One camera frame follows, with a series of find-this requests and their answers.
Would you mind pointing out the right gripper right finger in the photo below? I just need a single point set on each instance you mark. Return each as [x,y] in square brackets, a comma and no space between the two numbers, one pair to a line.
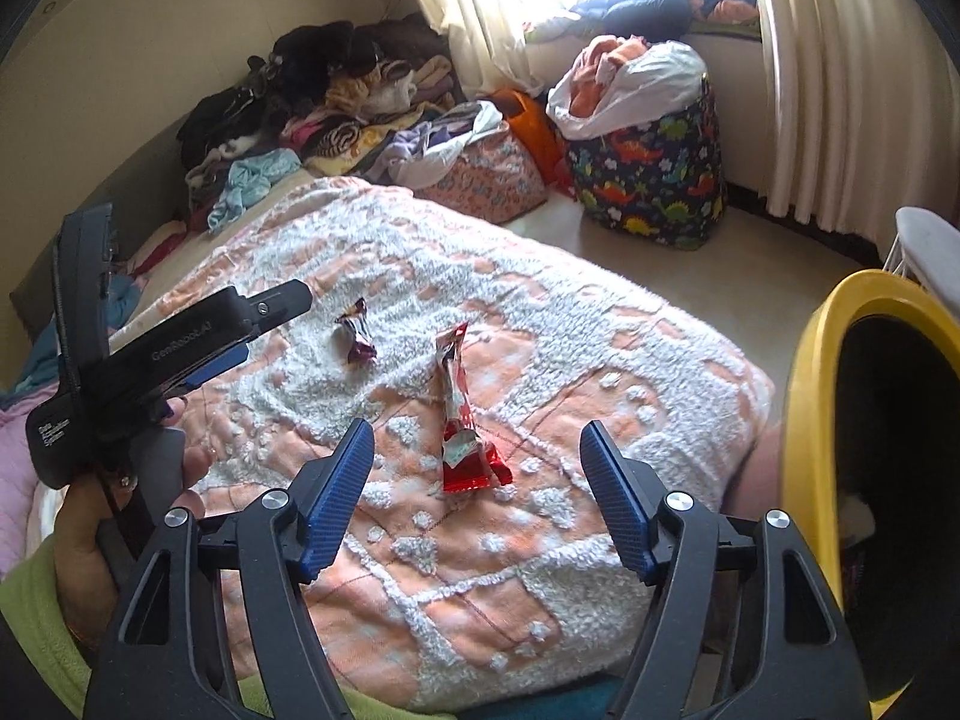
[790,654]

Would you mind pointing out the white wire frame stool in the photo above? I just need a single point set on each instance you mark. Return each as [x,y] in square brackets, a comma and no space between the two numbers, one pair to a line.
[926,249]

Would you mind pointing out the yellow rimmed trash bin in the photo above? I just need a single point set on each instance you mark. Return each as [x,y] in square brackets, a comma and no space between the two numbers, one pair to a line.
[869,472]

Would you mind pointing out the orange bag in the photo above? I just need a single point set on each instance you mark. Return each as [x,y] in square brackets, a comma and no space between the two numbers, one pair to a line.
[532,127]

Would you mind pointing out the person left hand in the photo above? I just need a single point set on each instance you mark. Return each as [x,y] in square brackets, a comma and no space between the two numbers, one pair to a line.
[86,590]

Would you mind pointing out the brown chocolate bar wrapper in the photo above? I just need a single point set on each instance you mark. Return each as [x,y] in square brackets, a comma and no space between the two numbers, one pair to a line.
[353,325]

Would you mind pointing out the cream curtain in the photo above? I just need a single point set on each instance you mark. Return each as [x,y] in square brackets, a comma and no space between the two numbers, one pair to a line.
[487,44]
[865,114]

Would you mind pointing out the orange white patterned blanket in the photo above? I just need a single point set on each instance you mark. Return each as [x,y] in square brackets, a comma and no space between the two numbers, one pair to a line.
[438,602]

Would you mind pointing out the light blue garment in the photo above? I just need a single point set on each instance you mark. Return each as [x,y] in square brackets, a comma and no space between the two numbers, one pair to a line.
[248,182]

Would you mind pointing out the red snack wrapper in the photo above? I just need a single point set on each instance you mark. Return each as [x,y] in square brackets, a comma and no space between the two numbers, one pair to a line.
[469,462]

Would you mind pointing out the dinosaur print laundry basket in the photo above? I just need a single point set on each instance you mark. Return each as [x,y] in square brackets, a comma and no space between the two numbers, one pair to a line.
[661,181]

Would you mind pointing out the floral pink fabric bag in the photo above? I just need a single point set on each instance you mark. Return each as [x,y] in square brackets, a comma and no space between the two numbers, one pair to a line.
[467,160]

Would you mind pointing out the cream curtain left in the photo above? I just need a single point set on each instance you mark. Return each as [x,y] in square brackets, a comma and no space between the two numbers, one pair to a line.
[487,44]

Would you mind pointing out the cream curtain right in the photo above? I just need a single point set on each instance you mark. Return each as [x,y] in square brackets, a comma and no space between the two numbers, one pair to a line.
[865,114]

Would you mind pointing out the white garment in basket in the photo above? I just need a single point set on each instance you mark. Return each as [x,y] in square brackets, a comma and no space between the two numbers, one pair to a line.
[618,82]

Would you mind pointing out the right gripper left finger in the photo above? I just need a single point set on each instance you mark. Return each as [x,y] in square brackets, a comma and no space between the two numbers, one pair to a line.
[166,652]

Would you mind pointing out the pile of clothes on bed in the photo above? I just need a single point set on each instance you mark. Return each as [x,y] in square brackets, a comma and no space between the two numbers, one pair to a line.
[331,93]

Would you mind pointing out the clothes on window sill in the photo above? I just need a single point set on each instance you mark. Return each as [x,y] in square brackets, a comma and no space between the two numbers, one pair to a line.
[654,20]

